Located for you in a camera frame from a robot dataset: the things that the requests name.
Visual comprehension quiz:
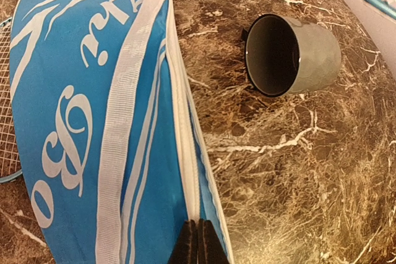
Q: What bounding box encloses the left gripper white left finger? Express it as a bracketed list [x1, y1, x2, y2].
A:
[168, 220, 198, 264]

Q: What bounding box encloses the grey tube cap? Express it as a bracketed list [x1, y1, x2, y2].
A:
[241, 14, 342, 98]

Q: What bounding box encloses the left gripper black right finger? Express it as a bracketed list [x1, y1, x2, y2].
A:
[197, 219, 228, 264]

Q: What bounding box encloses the blue racket cover bag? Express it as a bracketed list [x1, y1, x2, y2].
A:
[10, 0, 234, 263]

